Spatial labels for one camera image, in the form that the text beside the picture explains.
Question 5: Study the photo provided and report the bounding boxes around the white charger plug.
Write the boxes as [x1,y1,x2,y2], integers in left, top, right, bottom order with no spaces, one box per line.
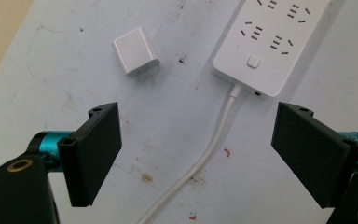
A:
[111,26,161,83]

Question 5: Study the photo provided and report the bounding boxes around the white power strip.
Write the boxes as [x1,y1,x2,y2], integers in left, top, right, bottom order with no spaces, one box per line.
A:
[211,0,331,101]

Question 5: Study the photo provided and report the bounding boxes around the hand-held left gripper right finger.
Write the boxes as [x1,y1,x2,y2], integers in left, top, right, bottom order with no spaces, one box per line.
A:
[270,101,358,209]

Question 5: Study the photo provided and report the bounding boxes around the white power strip cable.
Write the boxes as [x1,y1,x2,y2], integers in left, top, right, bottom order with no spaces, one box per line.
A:
[135,83,243,224]

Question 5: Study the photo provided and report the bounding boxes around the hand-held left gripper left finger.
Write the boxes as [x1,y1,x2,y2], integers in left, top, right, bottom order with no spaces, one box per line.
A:
[57,102,123,208]

